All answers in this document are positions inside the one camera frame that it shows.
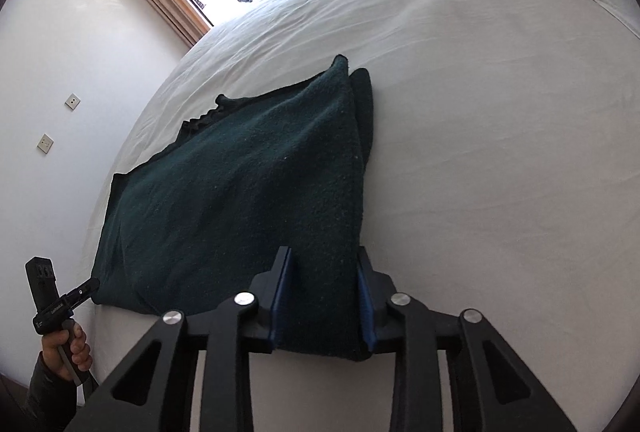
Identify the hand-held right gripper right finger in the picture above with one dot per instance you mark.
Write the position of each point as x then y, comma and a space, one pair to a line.
364, 312

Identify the dark green knit sweater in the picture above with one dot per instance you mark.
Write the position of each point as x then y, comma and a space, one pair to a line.
225, 187

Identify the white sheeted bed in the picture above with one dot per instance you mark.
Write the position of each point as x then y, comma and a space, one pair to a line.
475, 111

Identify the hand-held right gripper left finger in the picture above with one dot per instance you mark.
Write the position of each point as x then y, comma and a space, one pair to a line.
281, 292

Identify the person's left forearm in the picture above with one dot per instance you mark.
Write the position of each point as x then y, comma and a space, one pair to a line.
47, 397

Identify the white wall socket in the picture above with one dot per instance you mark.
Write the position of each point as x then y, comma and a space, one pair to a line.
45, 142
73, 100

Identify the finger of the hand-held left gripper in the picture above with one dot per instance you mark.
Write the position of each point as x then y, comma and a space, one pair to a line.
85, 287

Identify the person's left hand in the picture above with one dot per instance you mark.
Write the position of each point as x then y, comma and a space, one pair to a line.
75, 352

